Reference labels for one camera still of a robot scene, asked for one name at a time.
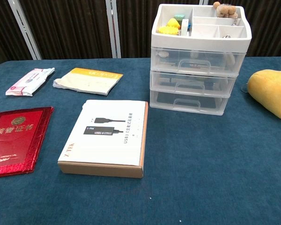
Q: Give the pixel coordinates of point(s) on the pink white wet wipes pack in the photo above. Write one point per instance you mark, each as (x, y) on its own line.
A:
(28, 80)

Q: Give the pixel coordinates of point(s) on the yellow white notebook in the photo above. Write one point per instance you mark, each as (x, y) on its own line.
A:
(89, 80)

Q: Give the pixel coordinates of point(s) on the transparent drawer with small items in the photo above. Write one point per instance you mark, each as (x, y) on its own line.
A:
(164, 83)

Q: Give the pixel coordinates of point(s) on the white upright frame post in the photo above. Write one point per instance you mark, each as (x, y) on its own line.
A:
(113, 28)

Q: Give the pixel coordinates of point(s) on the blue velvet tablecloth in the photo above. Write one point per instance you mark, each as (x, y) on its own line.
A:
(201, 164)

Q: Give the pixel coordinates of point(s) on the green small block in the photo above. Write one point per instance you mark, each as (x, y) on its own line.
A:
(179, 17)

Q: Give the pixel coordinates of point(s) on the metal keyring loop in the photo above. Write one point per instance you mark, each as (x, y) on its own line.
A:
(243, 89)

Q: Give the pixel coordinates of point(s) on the red certificate folder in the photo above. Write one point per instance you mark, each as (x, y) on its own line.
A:
(14, 140)

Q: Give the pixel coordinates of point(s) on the white eraser block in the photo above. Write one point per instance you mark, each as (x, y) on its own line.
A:
(184, 27)

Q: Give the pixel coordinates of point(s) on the yellow rubber duck toy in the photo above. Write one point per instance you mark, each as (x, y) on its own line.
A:
(173, 23)

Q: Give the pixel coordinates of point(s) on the transparent drawer with white disc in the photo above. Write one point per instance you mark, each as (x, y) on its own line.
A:
(168, 65)

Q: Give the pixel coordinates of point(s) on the white round disc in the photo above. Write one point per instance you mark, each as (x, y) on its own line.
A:
(163, 54)

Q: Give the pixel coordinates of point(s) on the yellow serrated round toy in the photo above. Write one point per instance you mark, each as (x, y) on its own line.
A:
(166, 30)

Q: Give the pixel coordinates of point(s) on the white plastic drawer organizer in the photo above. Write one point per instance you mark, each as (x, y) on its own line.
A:
(201, 43)

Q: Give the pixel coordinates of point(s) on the white slanted frame post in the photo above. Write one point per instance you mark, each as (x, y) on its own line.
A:
(25, 30)

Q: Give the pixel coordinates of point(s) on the transparent drawer with black item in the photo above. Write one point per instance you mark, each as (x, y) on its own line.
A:
(159, 104)

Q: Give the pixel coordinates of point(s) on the yellow plush pouch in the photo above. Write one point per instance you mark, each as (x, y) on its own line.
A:
(271, 91)

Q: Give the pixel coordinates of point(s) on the dark brown pleated curtain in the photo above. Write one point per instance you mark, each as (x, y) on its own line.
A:
(72, 28)

